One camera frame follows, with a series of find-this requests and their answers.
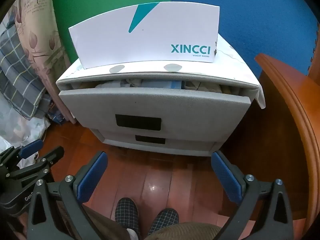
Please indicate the grey nightstand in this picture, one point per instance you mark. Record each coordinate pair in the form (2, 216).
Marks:
(175, 152)

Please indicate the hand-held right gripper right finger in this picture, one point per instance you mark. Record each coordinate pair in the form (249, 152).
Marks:
(226, 177)

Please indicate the orange wooden bed board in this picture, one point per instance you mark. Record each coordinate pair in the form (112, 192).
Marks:
(287, 120)

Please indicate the green foam mat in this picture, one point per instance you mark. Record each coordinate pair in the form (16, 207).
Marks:
(87, 10)

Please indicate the white floral bedsheet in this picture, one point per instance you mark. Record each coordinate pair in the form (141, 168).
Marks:
(15, 135)

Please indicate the white shoe box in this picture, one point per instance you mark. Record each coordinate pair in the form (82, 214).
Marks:
(150, 37)

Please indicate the pink floral quilt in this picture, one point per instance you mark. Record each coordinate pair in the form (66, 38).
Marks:
(37, 30)

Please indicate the blue foam mat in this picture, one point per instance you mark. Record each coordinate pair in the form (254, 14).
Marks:
(250, 17)

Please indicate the grey fronted wooden drawer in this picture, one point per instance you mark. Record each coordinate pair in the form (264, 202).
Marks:
(175, 110)

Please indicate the plaid slipper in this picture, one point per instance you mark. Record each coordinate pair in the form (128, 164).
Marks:
(163, 220)
(126, 215)

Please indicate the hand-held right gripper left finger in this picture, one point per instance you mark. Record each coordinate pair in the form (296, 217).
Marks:
(92, 177)

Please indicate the grey shallow drawer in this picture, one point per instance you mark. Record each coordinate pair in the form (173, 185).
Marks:
(187, 140)

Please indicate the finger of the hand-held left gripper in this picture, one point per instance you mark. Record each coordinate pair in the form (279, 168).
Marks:
(53, 155)
(31, 146)

